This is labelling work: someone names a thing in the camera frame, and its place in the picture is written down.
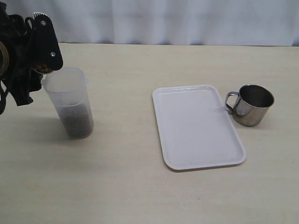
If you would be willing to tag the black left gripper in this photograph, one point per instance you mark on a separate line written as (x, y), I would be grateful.
(18, 78)

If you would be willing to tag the steel mug with kibble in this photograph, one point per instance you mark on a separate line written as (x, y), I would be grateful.
(42, 69)

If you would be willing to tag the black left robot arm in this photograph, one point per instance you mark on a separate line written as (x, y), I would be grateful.
(11, 25)

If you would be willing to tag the translucent plastic pitcher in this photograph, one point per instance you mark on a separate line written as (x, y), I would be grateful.
(67, 91)

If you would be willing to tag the white plastic tray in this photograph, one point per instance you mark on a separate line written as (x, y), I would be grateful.
(195, 129)

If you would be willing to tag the white backdrop curtain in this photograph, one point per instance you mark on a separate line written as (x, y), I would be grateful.
(175, 22)

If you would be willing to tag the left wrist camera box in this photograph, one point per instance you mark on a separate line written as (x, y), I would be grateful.
(46, 48)

